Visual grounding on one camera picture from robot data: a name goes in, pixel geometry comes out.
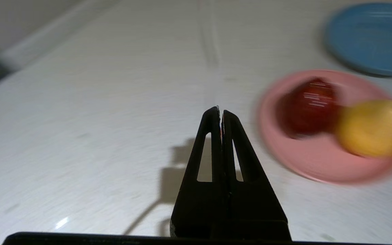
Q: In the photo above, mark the blue plastic plate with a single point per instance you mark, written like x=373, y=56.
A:
x=373, y=37

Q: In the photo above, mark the yellow pear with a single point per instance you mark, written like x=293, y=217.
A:
x=373, y=129

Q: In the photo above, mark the red apple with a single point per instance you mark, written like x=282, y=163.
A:
x=310, y=107

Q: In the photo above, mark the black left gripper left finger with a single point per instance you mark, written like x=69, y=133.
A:
x=199, y=207

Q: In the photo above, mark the pink plastic plate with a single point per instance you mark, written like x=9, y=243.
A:
x=318, y=160

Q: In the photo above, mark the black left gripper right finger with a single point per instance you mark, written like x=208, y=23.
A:
x=254, y=207

